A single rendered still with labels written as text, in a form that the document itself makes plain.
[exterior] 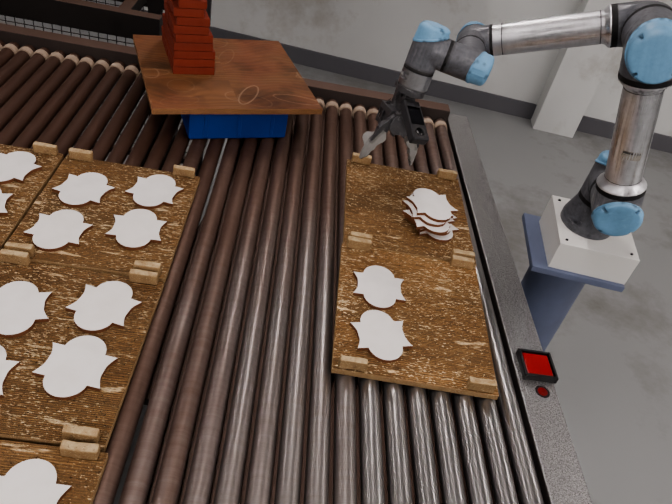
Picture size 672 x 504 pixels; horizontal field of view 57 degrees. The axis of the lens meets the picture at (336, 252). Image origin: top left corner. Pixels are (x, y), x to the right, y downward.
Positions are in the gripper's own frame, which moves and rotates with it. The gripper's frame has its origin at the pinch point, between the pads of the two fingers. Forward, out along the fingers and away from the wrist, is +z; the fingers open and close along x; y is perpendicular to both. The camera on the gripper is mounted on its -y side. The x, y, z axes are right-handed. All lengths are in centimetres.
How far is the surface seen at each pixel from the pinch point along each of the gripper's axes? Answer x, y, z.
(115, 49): 58, 96, 17
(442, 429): 7, -65, 23
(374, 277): 7.0, -24.5, 17.9
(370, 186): -6.4, 13.4, 14.1
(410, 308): 1.5, -34.6, 18.7
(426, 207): -13.5, -5.3, 8.4
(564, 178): -229, 150, 65
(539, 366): -22, -55, 17
